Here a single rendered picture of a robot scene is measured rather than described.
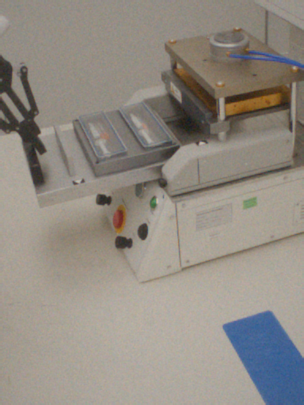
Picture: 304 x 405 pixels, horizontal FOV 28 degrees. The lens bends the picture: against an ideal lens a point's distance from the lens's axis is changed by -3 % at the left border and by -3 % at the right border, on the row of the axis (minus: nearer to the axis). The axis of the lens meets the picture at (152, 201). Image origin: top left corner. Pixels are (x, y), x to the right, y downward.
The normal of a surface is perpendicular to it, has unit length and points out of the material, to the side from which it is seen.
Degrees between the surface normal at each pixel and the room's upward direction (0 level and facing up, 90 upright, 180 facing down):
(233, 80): 0
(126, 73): 90
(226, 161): 90
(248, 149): 90
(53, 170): 0
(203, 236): 90
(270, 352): 0
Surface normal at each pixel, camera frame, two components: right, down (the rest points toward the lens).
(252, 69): -0.09, -0.82
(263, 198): 0.31, 0.52
